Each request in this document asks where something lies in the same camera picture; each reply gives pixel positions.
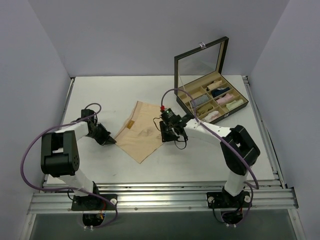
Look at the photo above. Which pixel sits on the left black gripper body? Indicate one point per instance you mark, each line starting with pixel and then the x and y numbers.
pixel 101 133

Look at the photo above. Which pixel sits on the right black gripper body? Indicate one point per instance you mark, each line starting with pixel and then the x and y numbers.
pixel 167 130

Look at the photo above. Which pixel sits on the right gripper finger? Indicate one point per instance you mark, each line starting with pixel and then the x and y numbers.
pixel 174 136
pixel 166 137

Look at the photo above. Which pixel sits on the beige underwear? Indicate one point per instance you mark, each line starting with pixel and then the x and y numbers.
pixel 139 136

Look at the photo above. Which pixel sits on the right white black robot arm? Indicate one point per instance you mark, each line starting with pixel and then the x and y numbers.
pixel 239 150

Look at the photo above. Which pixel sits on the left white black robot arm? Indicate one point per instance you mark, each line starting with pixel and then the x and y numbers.
pixel 60 157

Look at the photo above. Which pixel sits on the tan rolled cloth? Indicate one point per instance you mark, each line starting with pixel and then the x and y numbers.
pixel 204 109

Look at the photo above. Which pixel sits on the grey striped rolled cloth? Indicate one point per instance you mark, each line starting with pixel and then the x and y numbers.
pixel 199 100

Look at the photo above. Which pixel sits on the white pink rolled cloth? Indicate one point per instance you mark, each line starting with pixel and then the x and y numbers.
pixel 211 116

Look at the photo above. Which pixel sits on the black compartment storage box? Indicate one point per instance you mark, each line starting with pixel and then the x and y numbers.
pixel 200 87

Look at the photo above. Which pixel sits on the navy rolled cloth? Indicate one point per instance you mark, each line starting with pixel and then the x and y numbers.
pixel 218 91

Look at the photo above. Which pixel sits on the cream rolled cloth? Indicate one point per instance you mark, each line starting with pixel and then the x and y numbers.
pixel 234 104

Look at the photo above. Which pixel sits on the beige rolled cloth top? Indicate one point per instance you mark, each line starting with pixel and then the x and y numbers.
pixel 214 85

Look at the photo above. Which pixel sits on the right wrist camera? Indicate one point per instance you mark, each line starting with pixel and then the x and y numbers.
pixel 168 116

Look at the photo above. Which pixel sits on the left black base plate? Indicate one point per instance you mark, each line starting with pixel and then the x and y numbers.
pixel 90 203

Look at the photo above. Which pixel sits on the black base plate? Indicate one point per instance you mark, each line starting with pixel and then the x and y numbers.
pixel 223 200
pixel 90 203

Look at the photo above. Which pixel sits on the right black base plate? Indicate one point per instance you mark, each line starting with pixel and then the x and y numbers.
pixel 223 200

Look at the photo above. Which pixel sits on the right side aluminium rail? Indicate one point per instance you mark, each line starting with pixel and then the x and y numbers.
pixel 268 145

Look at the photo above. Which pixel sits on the aluminium rail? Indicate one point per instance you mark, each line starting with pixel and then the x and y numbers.
pixel 268 145
pixel 157 202

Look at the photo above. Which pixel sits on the aluminium front rail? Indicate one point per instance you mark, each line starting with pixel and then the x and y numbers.
pixel 157 202

